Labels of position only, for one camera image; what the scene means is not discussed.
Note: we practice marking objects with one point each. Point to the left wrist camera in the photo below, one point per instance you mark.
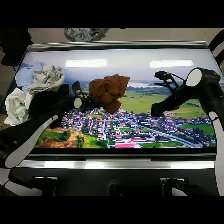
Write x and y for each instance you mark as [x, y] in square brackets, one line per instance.
[77, 87]

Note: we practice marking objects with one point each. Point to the grey mottled garment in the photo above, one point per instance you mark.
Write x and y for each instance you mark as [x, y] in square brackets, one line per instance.
[85, 34]

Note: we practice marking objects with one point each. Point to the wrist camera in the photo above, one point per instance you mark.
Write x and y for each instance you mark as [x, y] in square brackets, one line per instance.
[167, 80]
[77, 87]

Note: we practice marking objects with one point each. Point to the pale grey garment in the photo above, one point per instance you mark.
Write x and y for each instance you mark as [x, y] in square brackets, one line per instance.
[48, 78]

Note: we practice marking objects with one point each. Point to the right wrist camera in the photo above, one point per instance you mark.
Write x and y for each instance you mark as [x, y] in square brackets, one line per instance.
[167, 80]

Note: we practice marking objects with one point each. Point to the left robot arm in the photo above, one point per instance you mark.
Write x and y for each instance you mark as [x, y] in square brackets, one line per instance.
[31, 133]

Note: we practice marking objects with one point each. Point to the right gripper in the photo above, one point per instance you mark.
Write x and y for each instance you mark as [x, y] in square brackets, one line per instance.
[158, 109]

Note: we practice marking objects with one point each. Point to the light blue garment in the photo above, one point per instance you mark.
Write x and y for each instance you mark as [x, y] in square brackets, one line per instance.
[24, 76]

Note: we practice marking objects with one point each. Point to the silver frame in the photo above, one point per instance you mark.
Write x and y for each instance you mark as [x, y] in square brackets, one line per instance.
[116, 164]

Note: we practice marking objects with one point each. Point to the white garment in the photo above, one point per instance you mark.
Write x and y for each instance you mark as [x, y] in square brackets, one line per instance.
[17, 106]

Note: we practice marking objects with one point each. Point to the black garment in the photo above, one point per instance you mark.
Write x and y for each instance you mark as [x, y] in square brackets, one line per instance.
[46, 100]

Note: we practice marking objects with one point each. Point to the brown garment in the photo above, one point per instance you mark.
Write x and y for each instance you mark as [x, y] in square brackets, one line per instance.
[108, 91]

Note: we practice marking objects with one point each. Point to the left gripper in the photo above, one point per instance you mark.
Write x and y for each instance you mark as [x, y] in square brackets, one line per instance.
[89, 102]

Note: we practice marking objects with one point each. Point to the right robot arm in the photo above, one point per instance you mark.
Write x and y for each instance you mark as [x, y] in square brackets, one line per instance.
[203, 87]

